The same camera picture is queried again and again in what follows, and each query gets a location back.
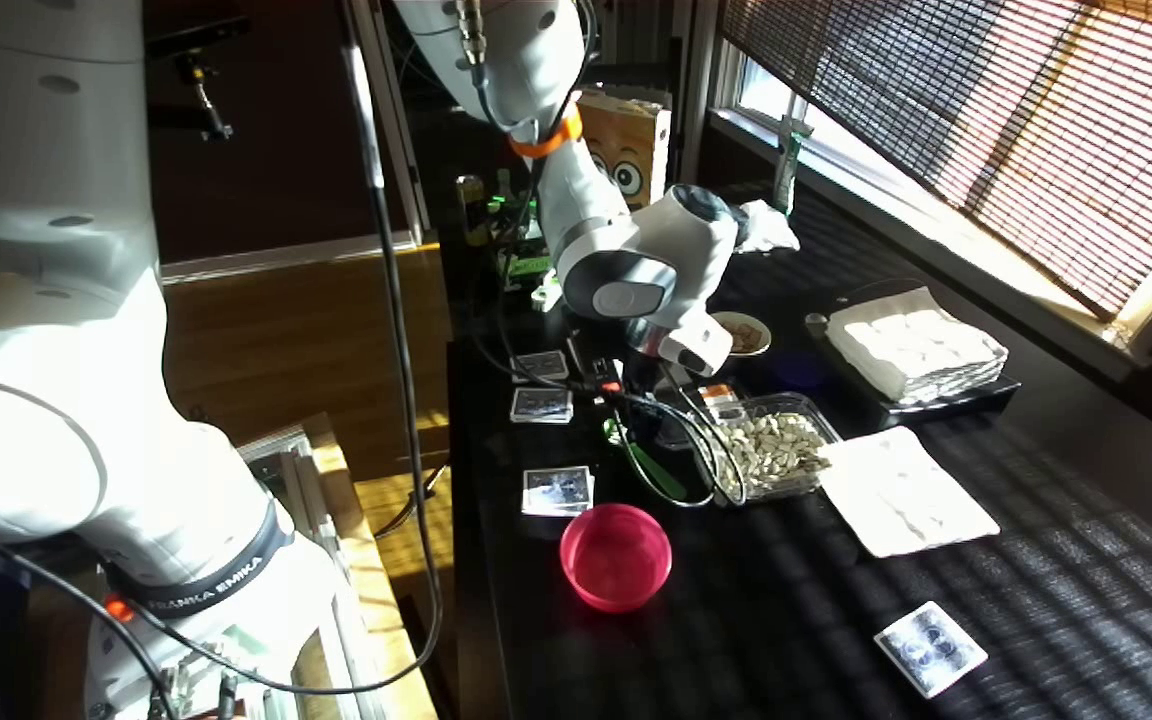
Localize window blind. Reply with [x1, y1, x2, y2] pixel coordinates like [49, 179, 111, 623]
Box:
[720, 0, 1152, 325]

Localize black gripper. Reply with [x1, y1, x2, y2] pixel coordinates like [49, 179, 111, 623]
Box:
[585, 331, 687, 445]

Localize pink plastic bowl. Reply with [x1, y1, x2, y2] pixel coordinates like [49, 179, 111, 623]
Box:
[556, 499, 676, 616]

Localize cardboard box with face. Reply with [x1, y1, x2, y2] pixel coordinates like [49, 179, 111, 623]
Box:
[575, 86, 676, 210]

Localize stack of white napkins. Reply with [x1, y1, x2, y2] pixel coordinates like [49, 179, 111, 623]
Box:
[826, 282, 1011, 406]

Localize small white device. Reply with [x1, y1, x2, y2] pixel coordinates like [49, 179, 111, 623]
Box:
[528, 265, 567, 316]

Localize small bowl with grains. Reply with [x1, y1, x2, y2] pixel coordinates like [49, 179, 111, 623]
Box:
[714, 308, 778, 365]

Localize clear container with grains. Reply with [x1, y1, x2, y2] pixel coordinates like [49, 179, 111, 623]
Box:
[680, 392, 843, 510]

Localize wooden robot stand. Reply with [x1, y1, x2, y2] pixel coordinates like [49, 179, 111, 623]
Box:
[231, 410, 442, 720]

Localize flat white paper napkin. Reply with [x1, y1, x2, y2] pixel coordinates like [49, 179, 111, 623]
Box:
[814, 422, 1003, 565]

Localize clear plastic lid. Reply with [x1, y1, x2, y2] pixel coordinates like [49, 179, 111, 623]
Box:
[660, 378, 753, 457]

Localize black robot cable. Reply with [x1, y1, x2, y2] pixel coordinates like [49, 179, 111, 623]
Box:
[0, 0, 730, 720]

